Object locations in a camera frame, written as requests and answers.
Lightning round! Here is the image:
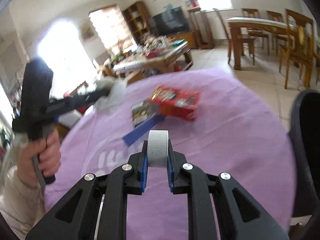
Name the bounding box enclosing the black flat television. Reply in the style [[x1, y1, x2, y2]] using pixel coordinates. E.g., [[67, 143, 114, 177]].
[[148, 7, 190, 36]]

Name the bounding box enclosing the blue plastic strip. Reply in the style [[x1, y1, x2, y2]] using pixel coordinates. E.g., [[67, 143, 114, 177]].
[[123, 115, 165, 147]]

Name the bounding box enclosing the wooden tv cabinet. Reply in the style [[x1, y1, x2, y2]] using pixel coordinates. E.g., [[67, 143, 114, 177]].
[[169, 31, 199, 49]]

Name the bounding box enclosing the small framed flower picture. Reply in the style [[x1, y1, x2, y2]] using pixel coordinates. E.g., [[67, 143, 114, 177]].
[[81, 23, 95, 41]]

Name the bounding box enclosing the wooden dining chair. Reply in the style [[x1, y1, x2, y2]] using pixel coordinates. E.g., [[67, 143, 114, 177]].
[[213, 8, 255, 64], [279, 9, 315, 89]]

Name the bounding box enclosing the tall wooden plant stand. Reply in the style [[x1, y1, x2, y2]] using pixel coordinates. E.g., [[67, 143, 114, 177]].
[[187, 7, 215, 49]]

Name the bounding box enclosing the purple tablecloth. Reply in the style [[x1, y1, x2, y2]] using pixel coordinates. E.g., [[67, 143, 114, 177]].
[[44, 69, 296, 239]]

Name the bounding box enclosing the black product card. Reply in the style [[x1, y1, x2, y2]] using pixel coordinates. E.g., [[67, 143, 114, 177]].
[[131, 99, 159, 127]]

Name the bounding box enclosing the wooden dining table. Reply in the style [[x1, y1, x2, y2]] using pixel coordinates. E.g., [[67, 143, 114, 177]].
[[226, 16, 288, 71]]

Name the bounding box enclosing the wooden coffee table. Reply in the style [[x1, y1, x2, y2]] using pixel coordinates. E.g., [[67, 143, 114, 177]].
[[113, 41, 194, 83]]

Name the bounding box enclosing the white plastic mailer bag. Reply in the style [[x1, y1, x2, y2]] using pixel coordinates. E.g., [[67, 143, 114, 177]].
[[94, 76, 127, 112]]

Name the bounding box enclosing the front wooden dining chair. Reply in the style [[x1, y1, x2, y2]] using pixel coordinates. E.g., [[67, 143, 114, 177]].
[[279, 9, 315, 89]]

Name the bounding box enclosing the red milk carton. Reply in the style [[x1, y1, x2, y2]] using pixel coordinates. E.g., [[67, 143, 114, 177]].
[[148, 85, 201, 121]]

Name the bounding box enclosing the person's left forearm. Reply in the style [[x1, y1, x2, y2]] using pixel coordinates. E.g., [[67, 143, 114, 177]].
[[1, 166, 46, 239]]

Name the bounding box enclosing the person's left hand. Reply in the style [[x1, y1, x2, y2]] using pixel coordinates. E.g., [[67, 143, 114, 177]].
[[16, 129, 61, 189]]

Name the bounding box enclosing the left wooden dining chair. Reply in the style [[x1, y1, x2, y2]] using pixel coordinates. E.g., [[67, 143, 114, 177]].
[[213, 8, 255, 64]]

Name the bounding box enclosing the black round trash bin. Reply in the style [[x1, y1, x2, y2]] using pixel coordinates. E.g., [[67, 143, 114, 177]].
[[289, 89, 319, 217]]

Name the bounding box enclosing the wooden bookshelf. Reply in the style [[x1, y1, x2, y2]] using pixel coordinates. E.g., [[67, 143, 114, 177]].
[[122, 1, 151, 44]]

